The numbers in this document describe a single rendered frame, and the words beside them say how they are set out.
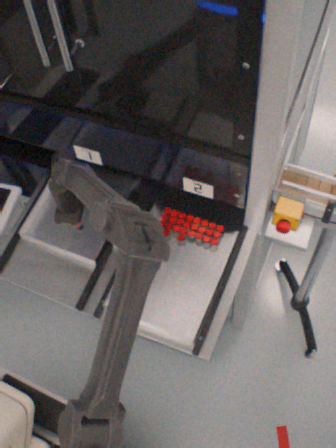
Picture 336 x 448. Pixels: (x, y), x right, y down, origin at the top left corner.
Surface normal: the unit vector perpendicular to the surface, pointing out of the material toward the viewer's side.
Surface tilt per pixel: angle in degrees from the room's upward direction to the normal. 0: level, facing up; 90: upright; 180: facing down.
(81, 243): 0
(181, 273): 0
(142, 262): 54
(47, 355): 0
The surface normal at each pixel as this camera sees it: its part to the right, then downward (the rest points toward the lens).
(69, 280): -0.07, -0.50
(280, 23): -0.38, 0.81
